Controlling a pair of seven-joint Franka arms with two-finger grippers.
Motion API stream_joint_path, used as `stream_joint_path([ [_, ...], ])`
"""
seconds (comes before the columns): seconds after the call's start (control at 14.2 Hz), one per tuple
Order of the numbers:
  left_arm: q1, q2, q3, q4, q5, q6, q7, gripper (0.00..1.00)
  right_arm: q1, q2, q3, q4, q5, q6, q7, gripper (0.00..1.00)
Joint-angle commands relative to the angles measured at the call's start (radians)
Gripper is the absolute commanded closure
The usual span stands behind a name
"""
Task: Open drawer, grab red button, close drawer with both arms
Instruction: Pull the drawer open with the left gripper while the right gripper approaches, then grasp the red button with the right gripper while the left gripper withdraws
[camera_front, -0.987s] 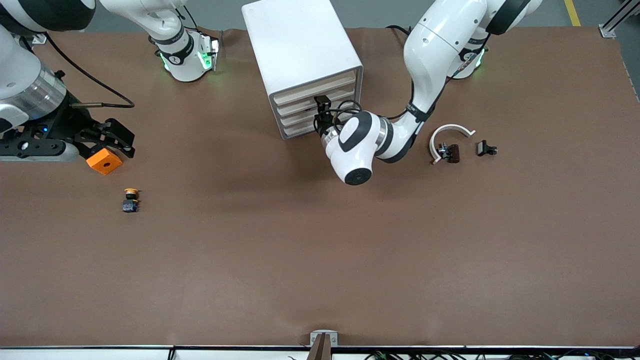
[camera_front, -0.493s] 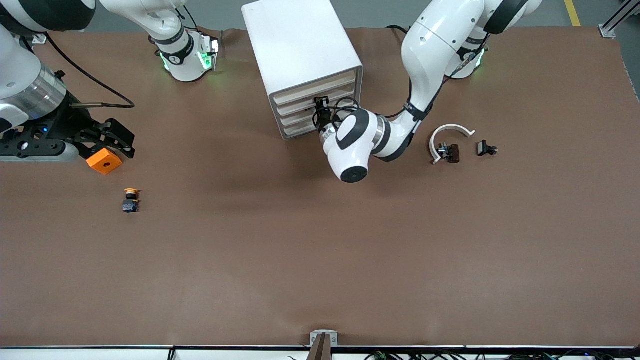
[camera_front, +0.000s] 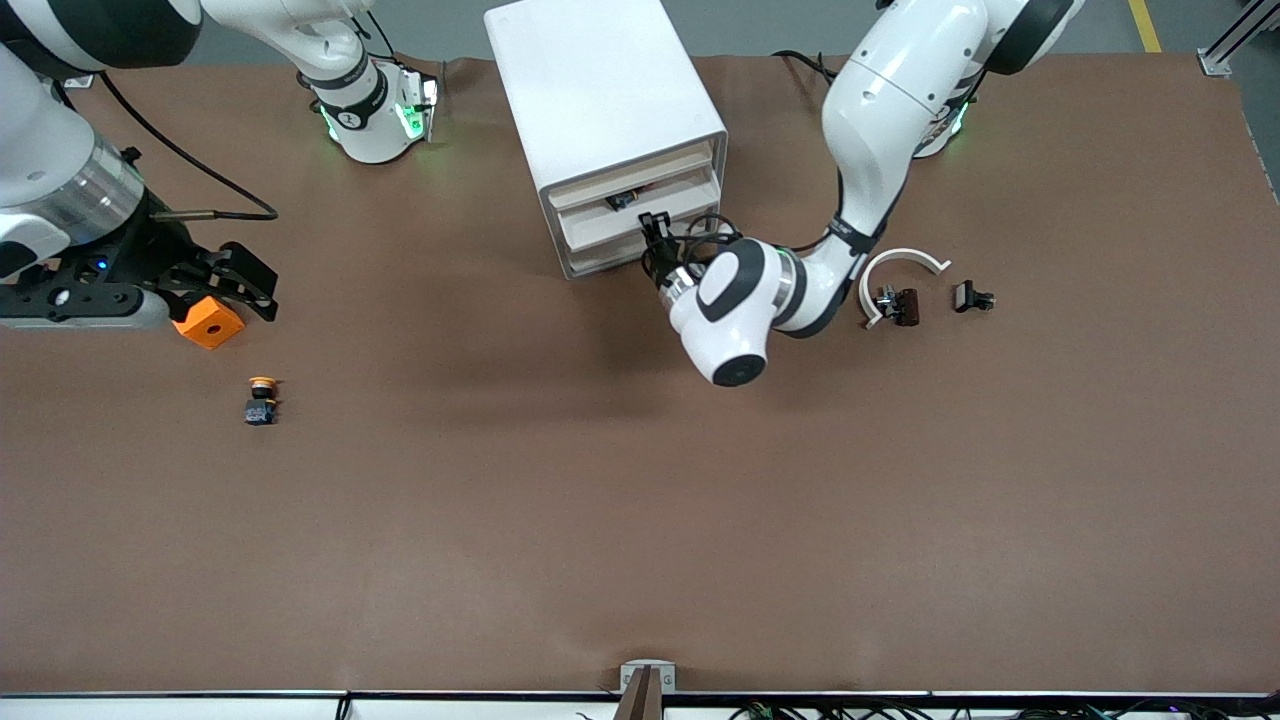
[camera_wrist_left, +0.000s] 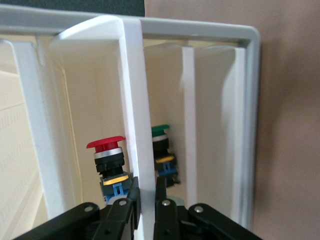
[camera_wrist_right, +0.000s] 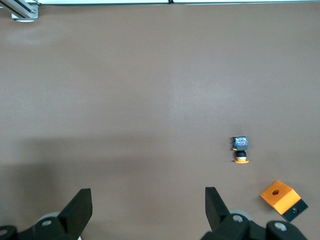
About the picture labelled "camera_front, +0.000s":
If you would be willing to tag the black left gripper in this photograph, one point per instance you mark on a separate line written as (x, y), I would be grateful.
(660, 262)

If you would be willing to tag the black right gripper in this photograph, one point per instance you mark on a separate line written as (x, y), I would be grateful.
(165, 247)

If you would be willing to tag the red push button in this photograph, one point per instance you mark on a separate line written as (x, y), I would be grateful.
(621, 201)

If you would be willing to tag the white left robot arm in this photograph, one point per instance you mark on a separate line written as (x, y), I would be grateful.
(880, 100)

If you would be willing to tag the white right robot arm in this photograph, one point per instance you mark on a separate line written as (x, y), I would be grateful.
(60, 170)

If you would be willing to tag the yellow push button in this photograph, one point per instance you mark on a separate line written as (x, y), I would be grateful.
(262, 400)

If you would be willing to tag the orange square block with hole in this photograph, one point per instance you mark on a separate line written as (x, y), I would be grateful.
(210, 328)

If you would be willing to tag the white curved plastic arc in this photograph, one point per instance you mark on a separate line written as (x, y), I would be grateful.
(900, 255)

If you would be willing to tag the small brown connector part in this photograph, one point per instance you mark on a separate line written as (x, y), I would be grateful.
(905, 306)

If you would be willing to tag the brown table cover mat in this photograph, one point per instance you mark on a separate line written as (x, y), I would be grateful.
(640, 500)

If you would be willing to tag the small black clip part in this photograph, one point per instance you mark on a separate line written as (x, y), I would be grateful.
(968, 297)

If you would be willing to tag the aluminium frame profile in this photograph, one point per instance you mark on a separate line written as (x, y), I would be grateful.
(82, 80)
(1225, 50)

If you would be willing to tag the white table edge rail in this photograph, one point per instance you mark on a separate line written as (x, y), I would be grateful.
(200, 709)

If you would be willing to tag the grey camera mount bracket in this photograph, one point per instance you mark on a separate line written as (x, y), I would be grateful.
(647, 680)

